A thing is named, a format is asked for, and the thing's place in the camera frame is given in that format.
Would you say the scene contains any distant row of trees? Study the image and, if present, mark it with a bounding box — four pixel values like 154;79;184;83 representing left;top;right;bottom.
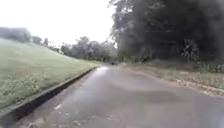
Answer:
0;27;118;64

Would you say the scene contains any wet grey asphalt path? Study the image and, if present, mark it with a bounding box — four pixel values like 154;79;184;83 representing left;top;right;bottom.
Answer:
13;65;224;128

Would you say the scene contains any dense green wood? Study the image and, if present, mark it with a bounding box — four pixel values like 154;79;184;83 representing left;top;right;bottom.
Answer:
108;0;224;66

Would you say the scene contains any grey stone kerb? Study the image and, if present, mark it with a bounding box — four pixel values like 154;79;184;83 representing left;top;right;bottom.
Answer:
0;65;100;128

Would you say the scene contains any leaf-strewn dirt verge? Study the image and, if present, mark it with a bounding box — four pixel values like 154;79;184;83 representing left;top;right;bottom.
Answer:
121;62;224;98

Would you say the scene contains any green grass field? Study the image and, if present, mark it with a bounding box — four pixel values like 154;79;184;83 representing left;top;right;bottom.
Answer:
0;37;102;110

